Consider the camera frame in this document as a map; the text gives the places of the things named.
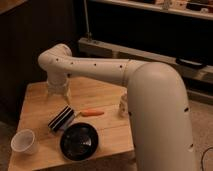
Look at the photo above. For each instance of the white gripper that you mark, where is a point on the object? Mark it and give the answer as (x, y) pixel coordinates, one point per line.
(58, 88)

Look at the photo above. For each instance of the black handle on shelf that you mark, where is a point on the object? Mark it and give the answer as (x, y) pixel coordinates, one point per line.
(190, 64)

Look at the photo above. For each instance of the long shelf rail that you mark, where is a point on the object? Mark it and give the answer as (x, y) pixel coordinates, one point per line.
(109, 50)

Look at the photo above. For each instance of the wooden table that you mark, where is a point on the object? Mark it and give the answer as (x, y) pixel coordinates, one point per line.
(38, 110)

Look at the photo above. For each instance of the small white bottle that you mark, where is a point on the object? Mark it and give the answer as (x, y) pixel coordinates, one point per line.
(123, 106)

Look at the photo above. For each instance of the white paper cup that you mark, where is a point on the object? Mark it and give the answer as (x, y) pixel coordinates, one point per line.
(24, 142)

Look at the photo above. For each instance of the metal vertical pole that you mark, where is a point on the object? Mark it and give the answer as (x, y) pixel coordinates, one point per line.
(88, 32)

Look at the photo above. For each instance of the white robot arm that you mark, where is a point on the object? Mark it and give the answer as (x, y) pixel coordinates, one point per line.
(157, 101)

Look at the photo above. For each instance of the black round bowl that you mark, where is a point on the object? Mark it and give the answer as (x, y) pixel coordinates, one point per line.
(79, 141)

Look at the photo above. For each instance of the orange carrot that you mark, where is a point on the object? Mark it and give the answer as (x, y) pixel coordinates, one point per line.
(89, 113)

